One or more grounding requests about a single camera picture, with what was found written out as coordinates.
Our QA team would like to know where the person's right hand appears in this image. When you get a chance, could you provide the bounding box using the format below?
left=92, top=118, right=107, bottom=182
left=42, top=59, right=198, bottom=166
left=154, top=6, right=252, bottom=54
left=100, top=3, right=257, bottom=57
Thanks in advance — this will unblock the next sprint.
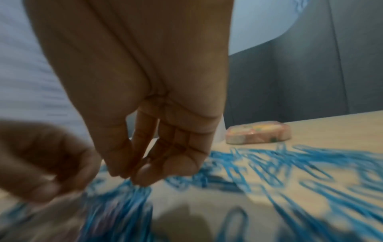
left=24, top=0, right=234, bottom=187

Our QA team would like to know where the person's left hand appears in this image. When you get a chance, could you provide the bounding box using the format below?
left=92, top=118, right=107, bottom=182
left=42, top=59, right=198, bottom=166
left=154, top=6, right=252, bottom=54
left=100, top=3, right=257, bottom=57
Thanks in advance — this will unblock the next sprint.
left=0, top=120, right=103, bottom=204

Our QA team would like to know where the clear divided plastic container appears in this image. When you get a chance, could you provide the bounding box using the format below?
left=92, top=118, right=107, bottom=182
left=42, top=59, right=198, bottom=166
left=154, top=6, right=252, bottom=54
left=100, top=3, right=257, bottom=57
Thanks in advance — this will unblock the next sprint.
left=213, top=113, right=227, bottom=144

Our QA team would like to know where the pile of blue pink paperclips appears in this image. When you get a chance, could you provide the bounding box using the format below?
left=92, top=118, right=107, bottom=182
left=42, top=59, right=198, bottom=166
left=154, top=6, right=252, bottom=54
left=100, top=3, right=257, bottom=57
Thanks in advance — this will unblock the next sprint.
left=0, top=142, right=383, bottom=242

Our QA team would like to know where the pink floral container lid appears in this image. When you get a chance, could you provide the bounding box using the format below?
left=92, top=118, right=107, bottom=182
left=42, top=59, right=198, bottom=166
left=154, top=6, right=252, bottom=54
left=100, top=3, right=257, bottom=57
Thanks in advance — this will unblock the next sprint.
left=225, top=120, right=292, bottom=145

